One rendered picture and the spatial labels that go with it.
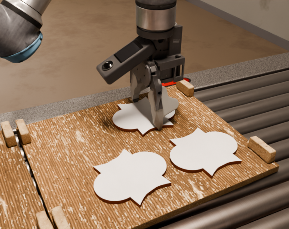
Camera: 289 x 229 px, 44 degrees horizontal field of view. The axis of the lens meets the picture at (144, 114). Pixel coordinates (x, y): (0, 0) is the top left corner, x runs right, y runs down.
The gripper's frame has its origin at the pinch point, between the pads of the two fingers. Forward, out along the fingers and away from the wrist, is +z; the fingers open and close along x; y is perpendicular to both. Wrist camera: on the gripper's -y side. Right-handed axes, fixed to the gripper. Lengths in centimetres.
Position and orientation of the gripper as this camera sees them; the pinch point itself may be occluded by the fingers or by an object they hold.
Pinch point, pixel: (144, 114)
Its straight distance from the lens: 78.8
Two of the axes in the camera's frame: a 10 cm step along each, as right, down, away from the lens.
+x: -4.7, -5.2, 7.2
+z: -0.1, 8.2, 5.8
